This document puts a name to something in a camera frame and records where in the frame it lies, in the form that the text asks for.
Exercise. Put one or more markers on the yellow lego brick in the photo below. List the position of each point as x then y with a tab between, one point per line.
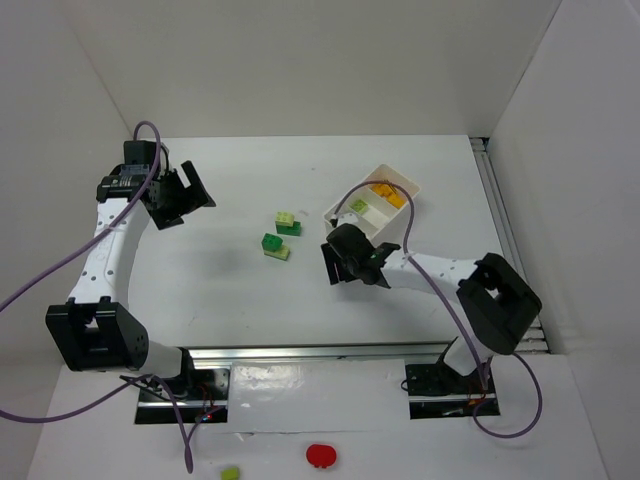
393	198
381	189

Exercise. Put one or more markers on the light green base brick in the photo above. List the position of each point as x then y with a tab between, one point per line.
282	253

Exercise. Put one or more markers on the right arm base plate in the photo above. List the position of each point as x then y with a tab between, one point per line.
437	393

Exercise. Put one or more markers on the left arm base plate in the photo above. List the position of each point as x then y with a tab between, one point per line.
201	396

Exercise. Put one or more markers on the red round object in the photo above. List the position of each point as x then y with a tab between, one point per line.
321	456

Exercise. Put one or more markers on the dark green base brick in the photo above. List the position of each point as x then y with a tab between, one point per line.
294	230

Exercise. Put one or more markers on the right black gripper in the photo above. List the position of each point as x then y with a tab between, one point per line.
331	265

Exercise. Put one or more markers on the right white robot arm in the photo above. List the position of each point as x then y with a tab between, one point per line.
491	304

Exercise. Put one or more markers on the light green brick foreground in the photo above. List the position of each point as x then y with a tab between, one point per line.
230	473

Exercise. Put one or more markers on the white divided sorting tray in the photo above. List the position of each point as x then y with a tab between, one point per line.
381	222

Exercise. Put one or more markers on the aluminium rail front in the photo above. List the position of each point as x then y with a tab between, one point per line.
316	352

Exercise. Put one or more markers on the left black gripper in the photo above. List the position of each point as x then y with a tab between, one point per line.
170	195

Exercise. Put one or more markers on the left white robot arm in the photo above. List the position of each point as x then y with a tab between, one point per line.
94	329

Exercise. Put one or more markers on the aluminium rail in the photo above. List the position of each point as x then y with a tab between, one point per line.
316	352
496	204

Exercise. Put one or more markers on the aluminium rail right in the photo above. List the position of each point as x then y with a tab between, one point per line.
496	204

